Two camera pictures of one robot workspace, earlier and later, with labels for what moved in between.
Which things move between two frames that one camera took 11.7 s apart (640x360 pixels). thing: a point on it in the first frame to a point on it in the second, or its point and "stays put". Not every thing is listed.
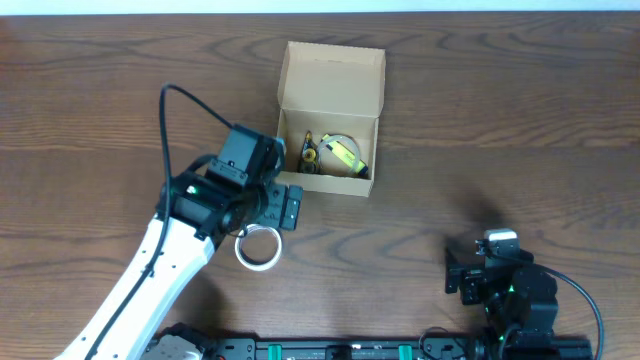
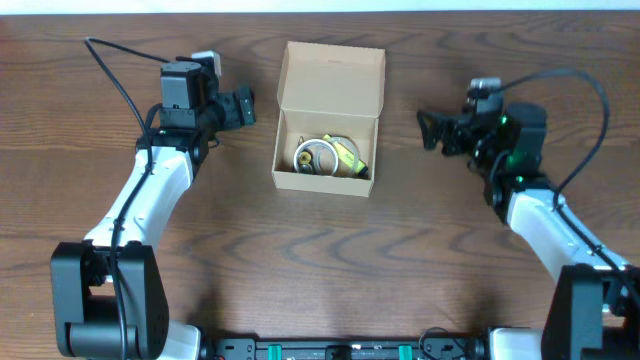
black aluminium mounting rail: x=530 y=345 stays put
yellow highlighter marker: x=344 y=153 stays put
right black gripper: x=472 y=278 to x=454 y=127
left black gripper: x=284 y=206 to x=234 y=111
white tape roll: x=252 y=266 to x=311 y=141
